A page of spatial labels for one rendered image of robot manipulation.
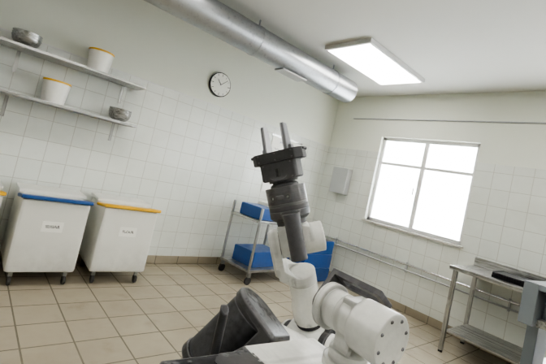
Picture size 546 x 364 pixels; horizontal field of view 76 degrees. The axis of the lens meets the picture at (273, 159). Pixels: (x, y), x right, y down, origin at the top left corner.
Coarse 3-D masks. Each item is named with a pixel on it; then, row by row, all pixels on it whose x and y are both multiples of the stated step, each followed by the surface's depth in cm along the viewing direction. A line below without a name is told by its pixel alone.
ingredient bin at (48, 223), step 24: (24, 192) 306; (48, 192) 317; (72, 192) 344; (24, 216) 285; (48, 216) 296; (72, 216) 307; (24, 240) 287; (48, 240) 298; (72, 240) 309; (24, 264) 289; (48, 264) 299; (72, 264) 311
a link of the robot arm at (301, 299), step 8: (296, 288) 77; (312, 288) 78; (296, 296) 78; (304, 296) 77; (312, 296) 78; (296, 304) 79; (304, 304) 78; (296, 312) 80; (304, 312) 78; (296, 320) 81; (304, 320) 79; (312, 320) 79; (296, 328) 82; (304, 328) 80; (312, 328) 80; (320, 328) 80; (312, 336) 78; (320, 336) 78
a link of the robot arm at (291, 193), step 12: (264, 156) 77; (276, 156) 76; (288, 156) 75; (300, 156) 75; (264, 168) 77; (276, 168) 76; (288, 168) 75; (300, 168) 77; (264, 180) 77; (276, 180) 75; (288, 180) 76; (276, 192) 74; (288, 192) 74; (300, 192) 75; (276, 204) 74; (288, 204) 73
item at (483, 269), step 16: (464, 272) 354; (480, 272) 359; (512, 272) 381; (528, 272) 371; (512, 288) 322; (448, 304) 361; (464, 320) 400; (464, 336) 351; (480, 336) 363; (496, 352) 328; (512, 352) 338
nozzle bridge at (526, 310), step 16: (528, 288) 135; (544, 288) 131; (528, 304) 134; (544, 304) 137; (528, 320) 132; (544, 320) 134; (528, 336) 140; (544, 336) 142; (528, 352) 139; (544, 352) 144
